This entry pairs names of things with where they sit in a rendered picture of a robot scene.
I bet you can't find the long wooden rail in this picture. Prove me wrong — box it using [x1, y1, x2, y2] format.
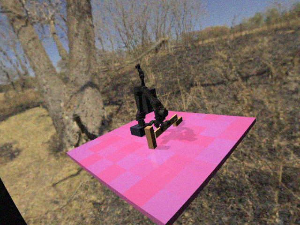
[154, 114, 178, 139]

